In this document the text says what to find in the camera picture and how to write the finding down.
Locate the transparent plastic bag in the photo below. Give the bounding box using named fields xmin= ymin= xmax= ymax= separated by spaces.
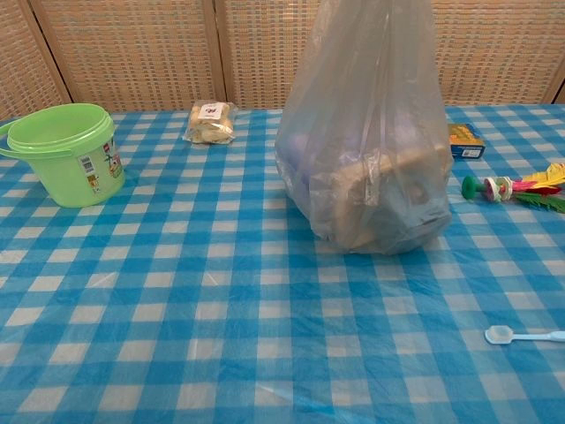
xmin=274 ymin=0 xmax=455 ymax=256

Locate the brown box inside bag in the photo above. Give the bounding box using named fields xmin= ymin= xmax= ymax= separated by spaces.
xmin=308 ymin=144 xmax=452 ymax=249

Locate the small packet of snacks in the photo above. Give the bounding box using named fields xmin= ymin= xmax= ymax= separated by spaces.
xmin=183 ymin=100 xmax=239 ymax=146

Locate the blue white checkered tablecloth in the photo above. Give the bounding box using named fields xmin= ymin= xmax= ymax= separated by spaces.
xmin=0 ymin=103 xmax=565 ymax=424

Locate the yellow and blue card box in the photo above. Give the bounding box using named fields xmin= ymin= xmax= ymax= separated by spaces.
xmin=447 ymin=122 xmax=486 ymax=160

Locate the woven bamboo folding screen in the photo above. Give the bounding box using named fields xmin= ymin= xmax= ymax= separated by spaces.
xmin=0 ymin=0 xmax=565 ymax=121

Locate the green plastic bucket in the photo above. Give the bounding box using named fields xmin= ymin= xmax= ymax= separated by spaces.
xmin=0 ymin=102 xmax=127 ymax=208

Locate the colourful feather shuttlecock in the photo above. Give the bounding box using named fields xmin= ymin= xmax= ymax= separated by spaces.
xmin=461 ymin=162 xmax=565 ymax=214

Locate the small clear plastic spoon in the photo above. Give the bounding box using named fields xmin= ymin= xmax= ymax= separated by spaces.
xmin=484 ymin=325 xmax=565 ymax=345

